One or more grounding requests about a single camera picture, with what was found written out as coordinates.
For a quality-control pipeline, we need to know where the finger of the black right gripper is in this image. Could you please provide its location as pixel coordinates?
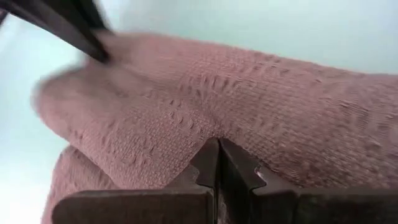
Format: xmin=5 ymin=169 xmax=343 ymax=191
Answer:
xmin=43 ymin=0 xmax=108 ymax=35
xmin=0 ymin=0 xmax=111 ymax=63

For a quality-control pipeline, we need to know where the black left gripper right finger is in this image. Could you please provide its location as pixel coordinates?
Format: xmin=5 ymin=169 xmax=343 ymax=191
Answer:
xmin=217 ymin=138 xmax=398 ymax=224

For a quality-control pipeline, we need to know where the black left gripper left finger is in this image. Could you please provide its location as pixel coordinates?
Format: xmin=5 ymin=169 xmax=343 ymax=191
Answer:
xmin=51 ymin=138 xmax=220 ymax=224

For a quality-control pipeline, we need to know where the grey waffle-weave towel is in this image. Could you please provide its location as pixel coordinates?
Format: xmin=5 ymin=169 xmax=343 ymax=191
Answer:
xmin=30 ymin=30 xmax=398 ymax=224

